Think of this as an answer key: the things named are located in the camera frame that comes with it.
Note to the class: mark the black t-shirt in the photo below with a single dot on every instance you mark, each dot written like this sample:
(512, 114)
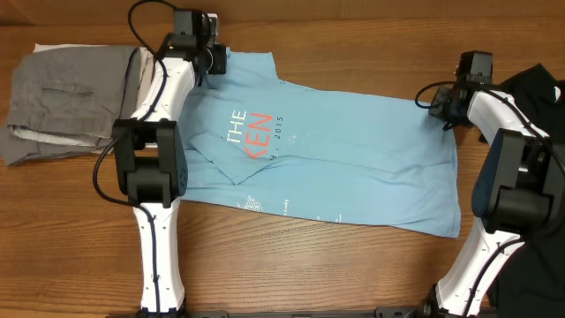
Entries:
(520, 189)

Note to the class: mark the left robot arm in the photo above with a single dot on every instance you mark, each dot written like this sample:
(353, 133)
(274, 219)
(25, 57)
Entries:
(151, 167)

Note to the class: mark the light blue printed t-shirt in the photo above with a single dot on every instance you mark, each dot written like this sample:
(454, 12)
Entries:
(257, 142)

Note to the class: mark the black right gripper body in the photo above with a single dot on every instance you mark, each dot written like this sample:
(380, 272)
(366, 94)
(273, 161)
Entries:
(449, 114)

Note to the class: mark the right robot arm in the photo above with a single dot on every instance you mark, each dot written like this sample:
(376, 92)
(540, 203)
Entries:
(460, 292)

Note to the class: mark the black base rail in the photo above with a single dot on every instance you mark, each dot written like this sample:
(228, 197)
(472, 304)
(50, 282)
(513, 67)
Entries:
(379, 312)

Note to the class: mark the folded grey trousers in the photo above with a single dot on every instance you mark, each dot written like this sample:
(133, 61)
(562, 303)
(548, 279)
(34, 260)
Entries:
(65, 100)

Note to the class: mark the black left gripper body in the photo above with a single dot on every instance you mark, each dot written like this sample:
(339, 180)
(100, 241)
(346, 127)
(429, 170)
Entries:
(217, 53)

